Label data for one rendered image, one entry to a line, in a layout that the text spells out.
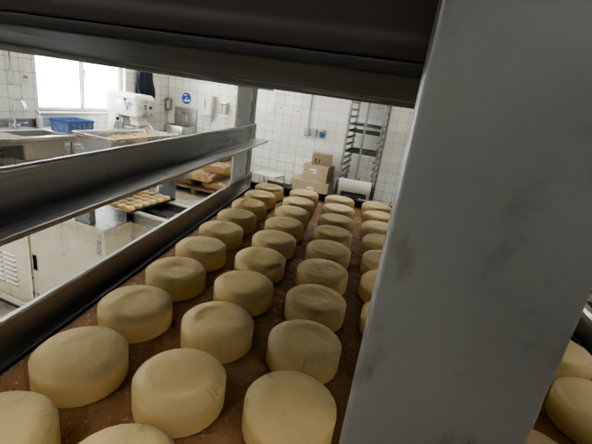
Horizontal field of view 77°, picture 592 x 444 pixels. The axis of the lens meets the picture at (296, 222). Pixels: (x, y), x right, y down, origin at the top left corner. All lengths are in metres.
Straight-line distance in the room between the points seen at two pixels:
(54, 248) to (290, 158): 4.33
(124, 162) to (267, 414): 0.23
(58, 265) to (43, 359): 2.45
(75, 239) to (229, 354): 2.27
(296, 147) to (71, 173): 5.95
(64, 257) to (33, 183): 2.35
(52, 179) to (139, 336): 0.12
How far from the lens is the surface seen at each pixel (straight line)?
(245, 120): 0.69
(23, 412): 0.23
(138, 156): 0.36
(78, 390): 0.24
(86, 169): 0.31
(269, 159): 6.41
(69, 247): 2.56
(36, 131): 5.49
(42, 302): 0.31
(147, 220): 2.33
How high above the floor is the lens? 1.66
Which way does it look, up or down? 19 degrees down
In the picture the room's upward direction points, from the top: 8 degrees clockwise
